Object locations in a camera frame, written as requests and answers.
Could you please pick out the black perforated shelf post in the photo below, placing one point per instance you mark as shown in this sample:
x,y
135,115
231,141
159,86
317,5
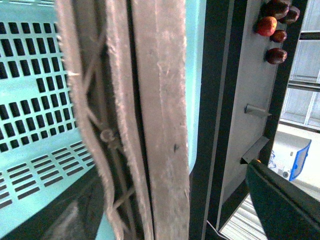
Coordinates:
x,y
285,211

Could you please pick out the dark red apple right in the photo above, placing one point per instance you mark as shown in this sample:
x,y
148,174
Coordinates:
x,y
276,56

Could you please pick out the black display tray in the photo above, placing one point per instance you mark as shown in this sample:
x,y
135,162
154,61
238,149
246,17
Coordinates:
x,y
206,177
254,86

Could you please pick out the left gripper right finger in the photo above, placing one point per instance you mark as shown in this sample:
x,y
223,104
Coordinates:
x,y
160,44

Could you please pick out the near black display tray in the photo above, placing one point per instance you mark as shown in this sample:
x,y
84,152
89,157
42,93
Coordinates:
x,y
206,177

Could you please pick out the bright red apple front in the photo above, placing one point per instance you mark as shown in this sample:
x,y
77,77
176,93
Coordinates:
x,y
266,26

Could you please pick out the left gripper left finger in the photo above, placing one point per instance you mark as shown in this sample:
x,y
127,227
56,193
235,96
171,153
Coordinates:
x,y
102,92

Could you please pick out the far black display tray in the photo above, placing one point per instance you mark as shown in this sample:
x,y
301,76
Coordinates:
x,y
254,86

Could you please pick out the flat black divider bar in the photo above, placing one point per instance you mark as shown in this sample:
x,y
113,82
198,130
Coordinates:
x,y
256,111

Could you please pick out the glass door refrigerators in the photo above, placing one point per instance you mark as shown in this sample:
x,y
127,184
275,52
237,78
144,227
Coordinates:
x,y
301,107

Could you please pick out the small dark red apple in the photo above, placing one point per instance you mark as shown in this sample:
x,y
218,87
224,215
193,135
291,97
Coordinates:
x,y
279,36

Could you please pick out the white chest freezer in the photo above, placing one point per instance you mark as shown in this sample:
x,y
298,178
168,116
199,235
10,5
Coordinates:
x,y
288,159

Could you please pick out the black triangular divider bar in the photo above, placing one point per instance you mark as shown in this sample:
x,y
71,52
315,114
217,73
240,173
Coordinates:
x,y
254,150

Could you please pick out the dark red apple back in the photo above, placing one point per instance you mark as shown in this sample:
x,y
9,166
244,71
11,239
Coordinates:
x,y
291,17

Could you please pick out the light blue plastic basket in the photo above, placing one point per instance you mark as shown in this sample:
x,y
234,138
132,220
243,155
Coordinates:
x,y
49,184

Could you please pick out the dark apple behind red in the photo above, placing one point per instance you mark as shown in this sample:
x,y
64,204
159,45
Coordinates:
x,y
276,8

